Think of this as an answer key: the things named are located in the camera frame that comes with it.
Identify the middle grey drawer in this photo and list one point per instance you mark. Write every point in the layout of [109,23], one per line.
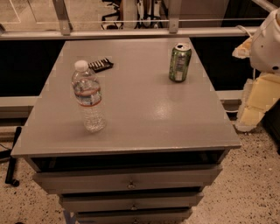
[132,202]

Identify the green soda can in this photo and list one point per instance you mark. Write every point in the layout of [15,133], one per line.
[180,58]

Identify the black snack bar packet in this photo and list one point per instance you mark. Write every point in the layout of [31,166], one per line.
[100,65]

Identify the top grey drawer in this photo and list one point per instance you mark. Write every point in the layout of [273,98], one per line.
[144,178]

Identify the clear plastic water bottle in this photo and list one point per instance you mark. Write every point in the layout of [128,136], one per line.
[88,93]

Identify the grey drawer cabinet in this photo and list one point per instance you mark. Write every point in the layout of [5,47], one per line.
[151,120]

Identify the bottom grey drawer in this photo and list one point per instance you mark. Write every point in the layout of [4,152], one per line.
[135,217]

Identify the black pole on floor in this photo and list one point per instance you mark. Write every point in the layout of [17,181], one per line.
[12,163]

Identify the grey drawer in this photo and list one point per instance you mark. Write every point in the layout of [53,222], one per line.
[132,202]
[135,217]
[144,178]

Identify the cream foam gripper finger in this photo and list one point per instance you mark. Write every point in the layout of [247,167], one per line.
[258,97]
[243,50]

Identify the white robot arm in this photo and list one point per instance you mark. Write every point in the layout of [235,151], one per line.
[265,48]

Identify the metal window rail frame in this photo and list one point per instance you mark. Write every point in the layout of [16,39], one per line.
[82,19]

